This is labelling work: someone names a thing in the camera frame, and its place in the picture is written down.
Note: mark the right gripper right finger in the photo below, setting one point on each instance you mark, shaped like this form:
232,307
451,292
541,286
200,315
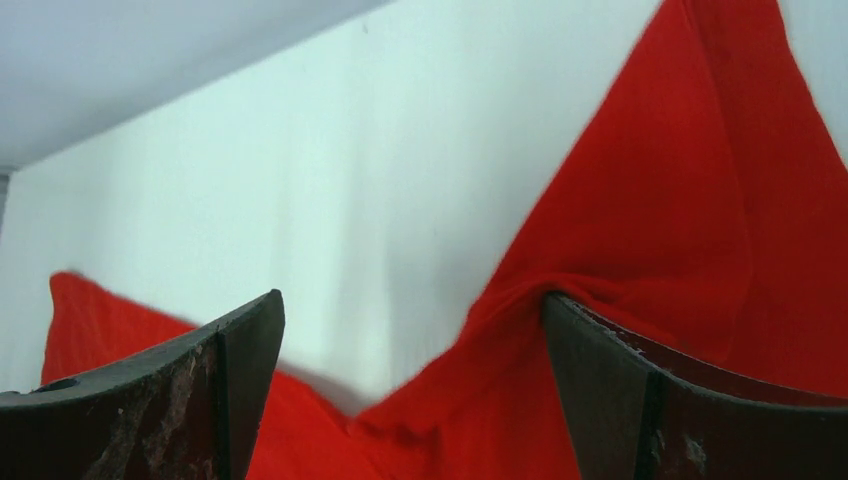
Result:
636,409

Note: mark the red t shirt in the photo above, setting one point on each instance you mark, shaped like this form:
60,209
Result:
704,206

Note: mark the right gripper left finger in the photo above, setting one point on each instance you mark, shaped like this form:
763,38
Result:
187,408

